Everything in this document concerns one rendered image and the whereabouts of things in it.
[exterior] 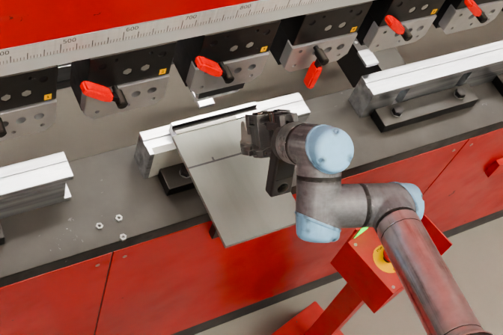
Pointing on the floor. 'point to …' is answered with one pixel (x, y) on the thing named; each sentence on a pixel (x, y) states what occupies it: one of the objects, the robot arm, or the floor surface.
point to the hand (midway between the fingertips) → (247, 144)
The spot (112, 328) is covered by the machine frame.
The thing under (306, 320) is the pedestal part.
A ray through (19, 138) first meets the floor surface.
